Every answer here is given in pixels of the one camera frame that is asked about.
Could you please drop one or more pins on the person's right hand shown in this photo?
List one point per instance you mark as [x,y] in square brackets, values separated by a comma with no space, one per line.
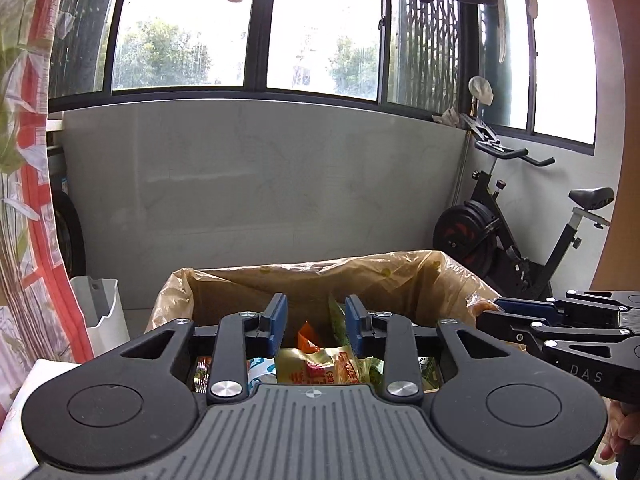
[625,430]

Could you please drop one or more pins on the red leaf print curtain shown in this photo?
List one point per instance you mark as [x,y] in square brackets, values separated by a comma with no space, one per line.
[30,160]

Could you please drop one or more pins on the black framed window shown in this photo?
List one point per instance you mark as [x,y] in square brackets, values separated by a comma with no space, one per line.
[255,35]

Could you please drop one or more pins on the white plastic bin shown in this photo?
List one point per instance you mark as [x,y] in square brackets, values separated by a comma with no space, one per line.
[100,320]

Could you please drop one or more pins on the perforated metal window screen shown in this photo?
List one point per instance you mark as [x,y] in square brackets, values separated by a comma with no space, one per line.
[425,50]
[80,25]

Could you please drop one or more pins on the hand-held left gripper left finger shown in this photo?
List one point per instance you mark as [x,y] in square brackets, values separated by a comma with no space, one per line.
[276,322]

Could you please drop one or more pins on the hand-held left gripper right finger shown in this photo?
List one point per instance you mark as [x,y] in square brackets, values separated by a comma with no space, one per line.
[356,325]

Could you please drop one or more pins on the brown wooden door frame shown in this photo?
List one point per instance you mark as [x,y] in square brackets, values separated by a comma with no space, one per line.
[622,160]

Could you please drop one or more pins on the orange brown snack packet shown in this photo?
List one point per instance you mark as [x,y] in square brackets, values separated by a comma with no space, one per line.
[482,305]

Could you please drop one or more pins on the green yellow snack packet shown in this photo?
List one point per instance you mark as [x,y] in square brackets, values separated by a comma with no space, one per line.
[337,325]

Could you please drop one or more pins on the washing machine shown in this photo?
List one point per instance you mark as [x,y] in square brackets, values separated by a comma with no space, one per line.
[67,230]

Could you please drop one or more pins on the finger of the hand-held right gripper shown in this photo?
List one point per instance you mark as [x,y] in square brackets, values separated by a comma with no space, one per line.
[525,306]
[505,327]

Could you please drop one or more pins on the white floral tablecloth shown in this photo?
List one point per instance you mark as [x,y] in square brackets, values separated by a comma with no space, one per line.
[20,435]

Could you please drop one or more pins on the black exercise bike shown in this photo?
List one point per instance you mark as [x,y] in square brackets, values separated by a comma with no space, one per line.
[470,232]

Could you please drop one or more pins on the beige plastic bag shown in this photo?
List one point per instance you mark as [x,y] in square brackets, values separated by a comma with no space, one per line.
[482,90]

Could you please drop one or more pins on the cardboard box with plastic liner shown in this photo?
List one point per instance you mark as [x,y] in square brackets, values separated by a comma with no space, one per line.
[300,285]

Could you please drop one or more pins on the white blue snack packet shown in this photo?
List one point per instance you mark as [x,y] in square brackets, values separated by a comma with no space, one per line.
[262,370]

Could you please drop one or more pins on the white rag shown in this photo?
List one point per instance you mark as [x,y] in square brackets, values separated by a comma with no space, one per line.
[450,117]

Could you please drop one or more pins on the small orange snack packet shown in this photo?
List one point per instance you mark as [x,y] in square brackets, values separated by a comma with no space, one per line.
[306,337]

